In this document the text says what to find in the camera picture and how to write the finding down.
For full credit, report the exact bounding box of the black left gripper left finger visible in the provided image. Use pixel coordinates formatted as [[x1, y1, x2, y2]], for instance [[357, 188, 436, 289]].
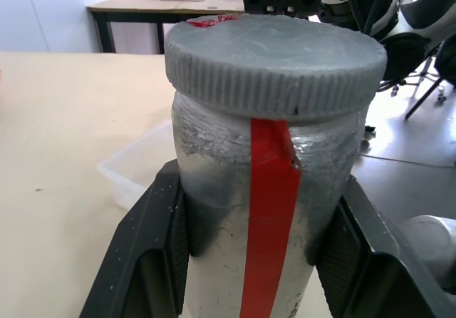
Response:
[[78, 159, 192, 318]]

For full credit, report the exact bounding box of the grey ribbed jar lid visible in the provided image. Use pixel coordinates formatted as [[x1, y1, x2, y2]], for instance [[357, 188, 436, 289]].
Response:
[[164, 13, 388, 123]]

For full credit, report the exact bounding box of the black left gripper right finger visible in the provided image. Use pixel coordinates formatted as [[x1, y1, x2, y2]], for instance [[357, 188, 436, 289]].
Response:
[[305, 174, 449, 318]]

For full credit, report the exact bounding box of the white cylindrical object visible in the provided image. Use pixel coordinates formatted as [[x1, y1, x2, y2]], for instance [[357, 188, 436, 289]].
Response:
[[400, 214, 456, 292]]

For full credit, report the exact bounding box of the black office chair base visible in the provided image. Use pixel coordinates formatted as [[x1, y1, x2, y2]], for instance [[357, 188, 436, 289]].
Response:
[[379, 56, 449, 120]]

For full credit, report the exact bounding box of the silver and black robot body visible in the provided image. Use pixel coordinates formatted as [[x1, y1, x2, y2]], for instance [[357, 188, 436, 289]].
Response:
[[318, 0, 456, 93]]

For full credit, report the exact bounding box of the grey plastic jar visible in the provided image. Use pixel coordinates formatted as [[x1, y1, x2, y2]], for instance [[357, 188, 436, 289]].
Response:
[[170, 91, 368, 318]]

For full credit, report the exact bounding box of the wooden table with black legs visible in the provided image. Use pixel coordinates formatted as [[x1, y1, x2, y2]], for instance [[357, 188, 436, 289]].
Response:
[[86, 0, 247, 54]]

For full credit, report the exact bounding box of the clear plastic box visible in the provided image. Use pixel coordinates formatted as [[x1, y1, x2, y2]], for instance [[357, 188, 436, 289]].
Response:
[[95, 120, 176, 210]]

